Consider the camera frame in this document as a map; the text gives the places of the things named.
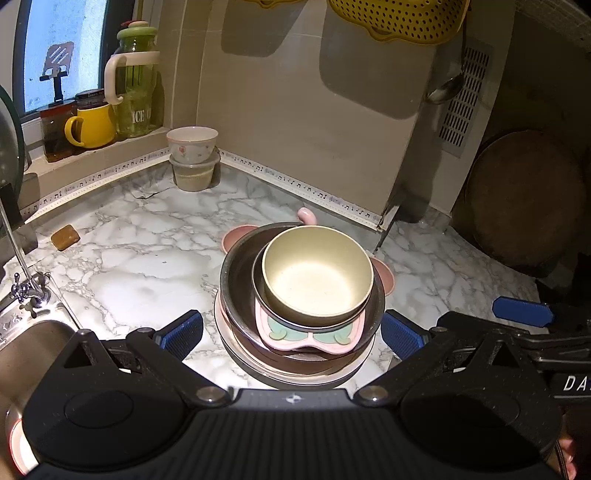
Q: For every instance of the steel sink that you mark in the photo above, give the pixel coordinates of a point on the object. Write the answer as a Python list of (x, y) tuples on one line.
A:
[(32, 350)]

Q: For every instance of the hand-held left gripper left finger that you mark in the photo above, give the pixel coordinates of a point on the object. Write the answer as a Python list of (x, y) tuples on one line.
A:
[(182, 333)]

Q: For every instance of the music note edge tape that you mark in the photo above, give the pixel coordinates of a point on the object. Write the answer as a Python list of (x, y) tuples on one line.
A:
[(138, 162)]

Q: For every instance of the pink bowl with steel liner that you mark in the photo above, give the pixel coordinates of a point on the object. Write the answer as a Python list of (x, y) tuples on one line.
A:
[(300, 339)]

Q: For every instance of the yellow mug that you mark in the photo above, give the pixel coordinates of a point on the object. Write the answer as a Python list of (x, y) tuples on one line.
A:
[(94, 127)]

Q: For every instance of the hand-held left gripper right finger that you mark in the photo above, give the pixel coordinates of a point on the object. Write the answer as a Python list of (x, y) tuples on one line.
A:
[(401, 336)]

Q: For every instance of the green glass pitcher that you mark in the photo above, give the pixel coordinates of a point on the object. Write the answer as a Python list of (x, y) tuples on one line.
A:
[(136, 92)]

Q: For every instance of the glass pot lid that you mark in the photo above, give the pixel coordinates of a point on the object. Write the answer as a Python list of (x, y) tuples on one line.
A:
[(9, 143)]

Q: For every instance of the black induction cooktop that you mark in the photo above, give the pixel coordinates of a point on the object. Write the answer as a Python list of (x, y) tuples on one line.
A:
[(568, 290)]

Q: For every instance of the white floral cup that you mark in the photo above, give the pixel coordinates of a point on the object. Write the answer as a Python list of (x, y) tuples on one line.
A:
[(191, 145)]

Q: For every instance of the cream bowl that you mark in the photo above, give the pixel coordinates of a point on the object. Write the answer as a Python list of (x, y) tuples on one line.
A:
[(314, 272)]

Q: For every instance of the dark-lidded jar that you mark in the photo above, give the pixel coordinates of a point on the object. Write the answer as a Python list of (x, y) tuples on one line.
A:
[(90, 98)]

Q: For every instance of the black spatula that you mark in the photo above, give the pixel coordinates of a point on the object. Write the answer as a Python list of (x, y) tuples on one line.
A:
[(57, 57)]

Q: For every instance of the pink green shaped plate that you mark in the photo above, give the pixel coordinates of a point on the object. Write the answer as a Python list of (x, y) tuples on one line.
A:
[(220, 318)]

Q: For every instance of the person's right hand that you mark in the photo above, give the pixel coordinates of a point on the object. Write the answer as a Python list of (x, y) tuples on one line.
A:
[(569, 457)]

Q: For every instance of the brown sponge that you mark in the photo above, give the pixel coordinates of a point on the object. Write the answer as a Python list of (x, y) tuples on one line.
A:
[(65, 237)]

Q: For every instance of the pink bear-shaped plate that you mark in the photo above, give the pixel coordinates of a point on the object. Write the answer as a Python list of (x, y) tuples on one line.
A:
[(233, 237)]

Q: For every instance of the steel faucet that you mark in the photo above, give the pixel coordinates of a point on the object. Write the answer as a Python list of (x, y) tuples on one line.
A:
[(30, 288)]

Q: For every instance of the pink rimmed bowl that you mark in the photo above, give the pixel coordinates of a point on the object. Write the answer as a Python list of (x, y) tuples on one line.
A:
[(18, 443)]

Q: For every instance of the amber glass jar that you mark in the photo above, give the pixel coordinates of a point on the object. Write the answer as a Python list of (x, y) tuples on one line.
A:
[(57, 134)]

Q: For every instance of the white plate with thin rim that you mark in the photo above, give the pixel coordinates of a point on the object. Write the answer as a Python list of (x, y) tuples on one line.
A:
[(281, 383)]

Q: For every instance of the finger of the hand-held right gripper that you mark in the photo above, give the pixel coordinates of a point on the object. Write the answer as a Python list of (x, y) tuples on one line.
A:
[(485, 322), (521, 311)]

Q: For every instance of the round wooden cutting board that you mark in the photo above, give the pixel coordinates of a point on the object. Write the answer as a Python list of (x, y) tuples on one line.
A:
[(526, 203)]

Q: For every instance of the clear plastic container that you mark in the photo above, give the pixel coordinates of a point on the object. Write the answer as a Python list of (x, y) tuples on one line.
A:
[(194, 177)]

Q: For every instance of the steel ladle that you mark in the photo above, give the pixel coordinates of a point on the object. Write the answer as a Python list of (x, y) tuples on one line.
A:
[(443, 90)]

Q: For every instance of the large yellow plastic colander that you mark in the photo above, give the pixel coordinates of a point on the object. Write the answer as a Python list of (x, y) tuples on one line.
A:
[(397, 21)]

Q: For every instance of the small yellow plastic colander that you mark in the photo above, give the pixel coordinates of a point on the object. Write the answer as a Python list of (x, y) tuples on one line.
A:
[(263, 2)]

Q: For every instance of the frosted window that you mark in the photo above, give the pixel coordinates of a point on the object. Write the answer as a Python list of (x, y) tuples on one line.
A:
[(60, 27)]

